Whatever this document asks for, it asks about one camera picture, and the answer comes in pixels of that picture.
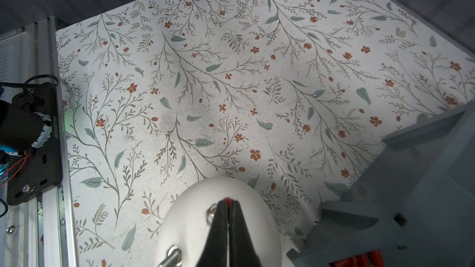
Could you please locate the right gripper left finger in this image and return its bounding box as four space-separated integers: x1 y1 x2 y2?
197 199 229 267

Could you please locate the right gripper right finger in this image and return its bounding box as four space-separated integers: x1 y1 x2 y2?
229 199 262 267

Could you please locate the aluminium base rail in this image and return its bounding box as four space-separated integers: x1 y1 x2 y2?
0 16 79 267

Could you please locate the white dome with screws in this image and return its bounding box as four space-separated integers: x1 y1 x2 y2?
154 177 283 267

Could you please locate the grey plastic parts bin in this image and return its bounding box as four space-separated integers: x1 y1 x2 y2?
287 102 475 267

